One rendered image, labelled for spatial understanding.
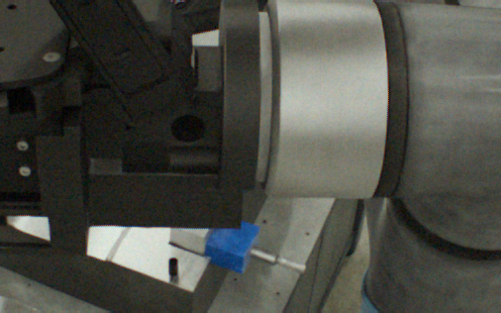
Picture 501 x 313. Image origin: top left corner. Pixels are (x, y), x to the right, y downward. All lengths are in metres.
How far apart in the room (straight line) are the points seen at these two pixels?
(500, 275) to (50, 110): 0.20
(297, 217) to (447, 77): 0.84
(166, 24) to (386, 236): 0.14
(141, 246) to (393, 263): 0.61
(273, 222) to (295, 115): 0.83
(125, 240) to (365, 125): 0.70
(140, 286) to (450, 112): 0.71
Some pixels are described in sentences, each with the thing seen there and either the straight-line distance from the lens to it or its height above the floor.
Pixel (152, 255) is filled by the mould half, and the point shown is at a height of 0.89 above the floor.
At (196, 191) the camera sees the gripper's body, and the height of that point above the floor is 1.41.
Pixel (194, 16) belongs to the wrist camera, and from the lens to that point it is 1.00.
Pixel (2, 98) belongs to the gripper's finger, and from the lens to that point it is 0.36.
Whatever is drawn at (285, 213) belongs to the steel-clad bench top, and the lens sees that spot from 1.21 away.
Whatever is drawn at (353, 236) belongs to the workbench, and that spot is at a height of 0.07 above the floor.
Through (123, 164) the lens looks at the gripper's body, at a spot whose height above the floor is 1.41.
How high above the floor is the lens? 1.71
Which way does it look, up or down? 46 degrees down
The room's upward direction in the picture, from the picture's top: 6 degrees clockwise
